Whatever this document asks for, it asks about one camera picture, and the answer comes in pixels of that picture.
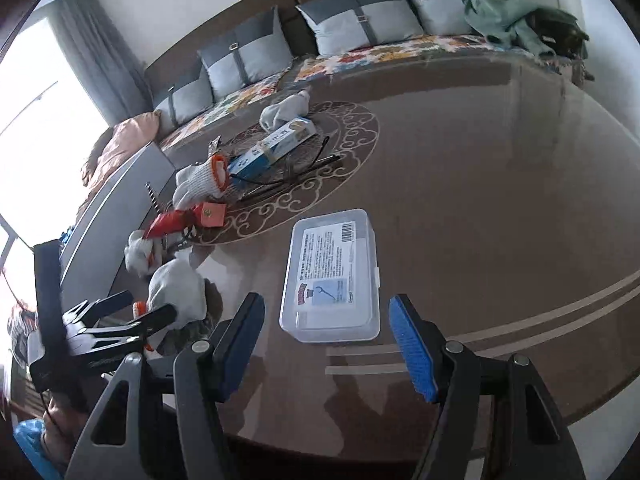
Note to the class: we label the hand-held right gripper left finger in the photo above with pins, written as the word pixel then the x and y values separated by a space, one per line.
pixel 245 345

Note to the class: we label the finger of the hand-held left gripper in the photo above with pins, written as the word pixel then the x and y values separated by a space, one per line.
pixel 112 301
pixel 150 320

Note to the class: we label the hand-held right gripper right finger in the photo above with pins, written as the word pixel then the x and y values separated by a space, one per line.
pixel 410 350

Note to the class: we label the white knit glove orange cuff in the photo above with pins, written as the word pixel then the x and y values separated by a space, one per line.
pixel 177 287
pixel 197 182
pixel 137 255

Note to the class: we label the clear plastic container box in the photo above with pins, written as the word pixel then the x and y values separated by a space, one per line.
pixel 330 280

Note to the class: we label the sparkly silver hair clip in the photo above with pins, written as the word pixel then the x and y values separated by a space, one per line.
pixel 215 146

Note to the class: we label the person's left hand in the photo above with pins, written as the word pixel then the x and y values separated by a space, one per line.
pixel 60 430

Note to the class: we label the blue green cloth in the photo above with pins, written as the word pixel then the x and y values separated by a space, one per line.
pixel 68 234

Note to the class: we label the grey cabinet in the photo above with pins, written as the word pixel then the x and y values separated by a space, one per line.
pixel 120 200

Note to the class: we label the red square charm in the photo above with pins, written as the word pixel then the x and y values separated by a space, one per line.
pixel 211 215

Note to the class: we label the light blue plastic item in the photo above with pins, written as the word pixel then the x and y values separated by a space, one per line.
pixel 30 447

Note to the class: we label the pink pillow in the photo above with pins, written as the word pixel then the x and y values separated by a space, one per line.
pixel 120 145

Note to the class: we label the bright window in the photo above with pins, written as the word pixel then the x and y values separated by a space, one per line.
pixel 40 135

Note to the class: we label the blue white toothpaste box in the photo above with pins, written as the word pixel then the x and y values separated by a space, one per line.
pixel 275 147

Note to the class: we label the grey two-tone pillow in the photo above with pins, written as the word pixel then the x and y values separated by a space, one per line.
pixel 350 20
pixel 440 10
pixel 185 100
pixel 245 55

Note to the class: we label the white sock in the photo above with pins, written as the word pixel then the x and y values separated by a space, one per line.
pixel 282 109

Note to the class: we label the grey curtain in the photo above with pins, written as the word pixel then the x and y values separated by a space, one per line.
pixel 95 50

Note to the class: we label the green clothing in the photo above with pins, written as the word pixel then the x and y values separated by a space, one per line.
pixel 495 15

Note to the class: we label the dark bag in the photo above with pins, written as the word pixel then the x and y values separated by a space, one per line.
pixel 555 25

